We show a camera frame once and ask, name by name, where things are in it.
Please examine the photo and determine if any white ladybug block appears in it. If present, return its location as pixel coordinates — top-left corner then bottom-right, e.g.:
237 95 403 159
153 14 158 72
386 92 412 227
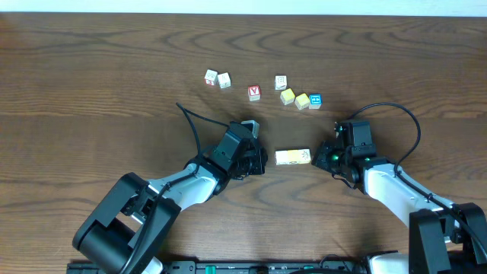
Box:
298 148 311 164

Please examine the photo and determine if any white block green side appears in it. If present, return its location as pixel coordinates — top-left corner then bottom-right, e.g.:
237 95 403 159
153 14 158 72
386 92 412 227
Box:
275 150 288 165

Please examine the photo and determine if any yellow block letter O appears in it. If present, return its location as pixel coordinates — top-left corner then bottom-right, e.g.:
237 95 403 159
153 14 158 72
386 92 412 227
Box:
287 150 301 164

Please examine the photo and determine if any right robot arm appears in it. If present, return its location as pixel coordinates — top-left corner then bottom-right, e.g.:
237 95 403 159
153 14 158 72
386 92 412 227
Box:
311 119 486 273

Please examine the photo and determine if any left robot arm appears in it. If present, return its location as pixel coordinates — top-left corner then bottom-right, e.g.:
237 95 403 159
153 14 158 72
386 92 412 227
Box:
72 120 267 273

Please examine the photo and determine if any blue top block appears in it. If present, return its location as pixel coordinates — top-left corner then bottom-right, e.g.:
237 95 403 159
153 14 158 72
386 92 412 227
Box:
309 94 323 110

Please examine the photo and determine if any yellow block letter B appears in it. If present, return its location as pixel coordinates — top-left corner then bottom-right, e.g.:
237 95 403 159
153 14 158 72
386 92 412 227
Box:
294 93 310 110

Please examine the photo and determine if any red letter A block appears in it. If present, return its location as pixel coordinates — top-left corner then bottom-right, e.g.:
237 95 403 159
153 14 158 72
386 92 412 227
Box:
248 85 261 101

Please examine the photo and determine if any yellow block with plane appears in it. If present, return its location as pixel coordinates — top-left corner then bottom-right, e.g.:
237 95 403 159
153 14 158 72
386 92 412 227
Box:
280 88 295 105

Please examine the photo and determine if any white block blue X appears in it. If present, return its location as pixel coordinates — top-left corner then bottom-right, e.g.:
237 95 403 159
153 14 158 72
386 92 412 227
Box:
275 75 288 91

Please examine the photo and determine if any plain white block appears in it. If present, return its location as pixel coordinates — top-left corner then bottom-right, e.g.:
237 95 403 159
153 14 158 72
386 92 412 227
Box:
218 72 231 88

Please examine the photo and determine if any white block red side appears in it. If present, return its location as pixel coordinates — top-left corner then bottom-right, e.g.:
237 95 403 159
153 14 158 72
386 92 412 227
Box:
204 69 218 86

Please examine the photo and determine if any left black cable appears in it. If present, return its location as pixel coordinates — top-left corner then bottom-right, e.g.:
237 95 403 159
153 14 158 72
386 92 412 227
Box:
117 101 231 274

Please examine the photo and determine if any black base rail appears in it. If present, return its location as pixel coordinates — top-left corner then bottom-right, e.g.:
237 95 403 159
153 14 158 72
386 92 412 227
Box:
66 253 381 274

